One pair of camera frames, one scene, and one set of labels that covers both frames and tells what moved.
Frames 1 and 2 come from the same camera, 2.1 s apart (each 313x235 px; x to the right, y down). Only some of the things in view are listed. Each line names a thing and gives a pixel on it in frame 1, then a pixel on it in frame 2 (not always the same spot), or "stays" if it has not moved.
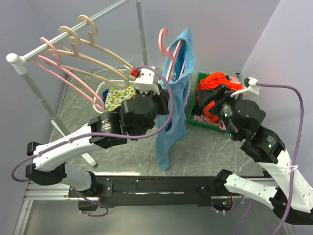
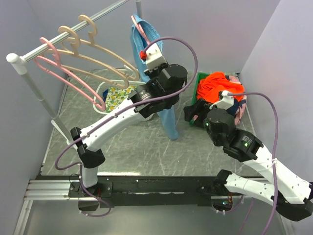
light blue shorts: [179, 65] -> [144, 34]
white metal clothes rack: [19, 64] stays
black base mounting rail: [147, 191] stays
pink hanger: [169, 53] -> [141, 29]
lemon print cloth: [116, 96] stays
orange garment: [214, 79] stays
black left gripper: [163, 100] -> [151, 74]
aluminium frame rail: [58, 191] stays
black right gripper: [221, 93] -> [198, 106]
